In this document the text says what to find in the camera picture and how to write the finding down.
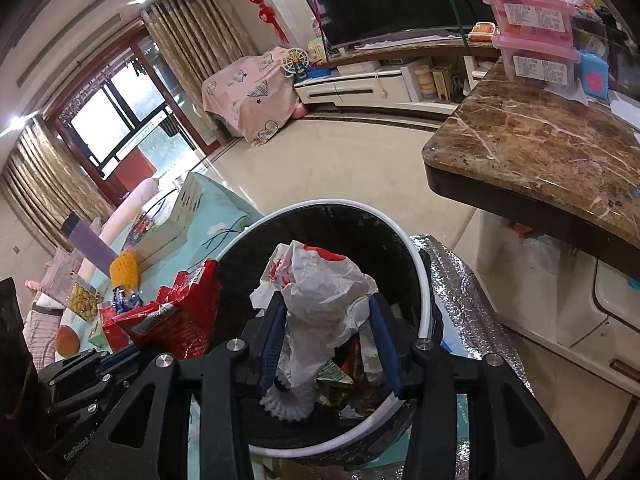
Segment white rimmed trash bin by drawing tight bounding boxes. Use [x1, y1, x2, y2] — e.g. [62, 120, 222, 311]
[212, 200, 446, 466]

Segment blue snack wrapper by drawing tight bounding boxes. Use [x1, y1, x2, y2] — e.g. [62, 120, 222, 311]
[111, 285, 146, 313]

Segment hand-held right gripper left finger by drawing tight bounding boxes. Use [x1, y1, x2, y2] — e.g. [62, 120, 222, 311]
[65, 292, 291, 480]

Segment clear jar of snacks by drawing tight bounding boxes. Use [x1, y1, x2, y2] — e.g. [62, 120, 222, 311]
[64, 270, 106, 323]

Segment small blue case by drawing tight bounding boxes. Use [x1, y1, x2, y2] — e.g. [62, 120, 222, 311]
[579, 50, 611, 101]

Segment striped pink pillow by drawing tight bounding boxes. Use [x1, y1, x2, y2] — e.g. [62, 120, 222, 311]
[25, 310, 58, 371]
[42, 247, 81, 286]

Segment brown marble table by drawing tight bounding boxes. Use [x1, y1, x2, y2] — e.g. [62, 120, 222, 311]
[421, 57, 640, 266]

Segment stack of colourful books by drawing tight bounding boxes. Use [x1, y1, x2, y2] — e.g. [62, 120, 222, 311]
[127, 172, 203, 266]

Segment beige patterned curtain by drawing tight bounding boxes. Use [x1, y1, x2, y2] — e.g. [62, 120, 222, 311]
[141, 0, 261, 148]
[0, 117, 113, 256]

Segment clear acrylic organiser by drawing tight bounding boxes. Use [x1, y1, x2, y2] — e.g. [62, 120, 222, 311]
[570, 0, 640, 91]

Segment purple thermos bottle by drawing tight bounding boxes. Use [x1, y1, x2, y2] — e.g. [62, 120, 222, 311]
[61, 211, 118, 271]

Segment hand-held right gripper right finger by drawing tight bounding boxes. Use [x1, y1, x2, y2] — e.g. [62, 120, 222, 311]
[367, 292, 586, 480]

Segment pink printed cover cloth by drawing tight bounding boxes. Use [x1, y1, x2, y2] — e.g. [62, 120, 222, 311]
[201, 46, 301, 147]

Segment pink covered sofa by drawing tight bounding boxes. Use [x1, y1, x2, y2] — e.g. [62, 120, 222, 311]
[22, 177, 161, 371]

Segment white red paper bag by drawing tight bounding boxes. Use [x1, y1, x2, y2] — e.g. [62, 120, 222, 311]
[249, 241, 379, 391]

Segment white plastic container stack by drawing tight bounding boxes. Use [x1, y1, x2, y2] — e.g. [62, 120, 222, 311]
[412, 62, 433, 101]

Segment silver foil mat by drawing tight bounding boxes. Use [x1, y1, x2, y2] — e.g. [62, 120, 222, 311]
[407, 232, 538, 396]

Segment white television cabinet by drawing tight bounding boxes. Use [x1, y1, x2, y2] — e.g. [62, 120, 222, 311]
[294, 35, 503, 116]

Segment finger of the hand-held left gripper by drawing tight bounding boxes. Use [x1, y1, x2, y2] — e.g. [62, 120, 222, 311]
[96, 345, 147, 379]
[38, 348, 109, 387]

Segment ferris wheel toy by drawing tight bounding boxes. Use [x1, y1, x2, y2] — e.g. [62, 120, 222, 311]
[280, 47, 310, 81]

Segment red snack bag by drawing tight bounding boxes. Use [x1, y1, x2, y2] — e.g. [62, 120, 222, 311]
[112, 259, 223, 361]

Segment red yellow apple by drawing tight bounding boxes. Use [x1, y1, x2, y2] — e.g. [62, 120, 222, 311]
[55, 325, 81, 356]

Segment orange food tray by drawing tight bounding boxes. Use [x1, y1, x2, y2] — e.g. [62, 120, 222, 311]
[470, 20, 498, 43]

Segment pink lidded storage box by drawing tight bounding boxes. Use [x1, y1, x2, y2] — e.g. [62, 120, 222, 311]
[480, 0, 577, 46]
[492, 35, 583, 93]

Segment loose white papers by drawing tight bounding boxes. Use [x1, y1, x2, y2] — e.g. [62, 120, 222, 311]
[607, 90, 640, 126]

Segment wooden framed glass doors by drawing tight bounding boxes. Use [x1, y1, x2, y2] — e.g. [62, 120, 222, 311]
[42, 25, 221, 206]

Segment white foam fruit net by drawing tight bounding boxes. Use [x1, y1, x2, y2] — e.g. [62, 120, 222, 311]
[260, 380, 313, 423]

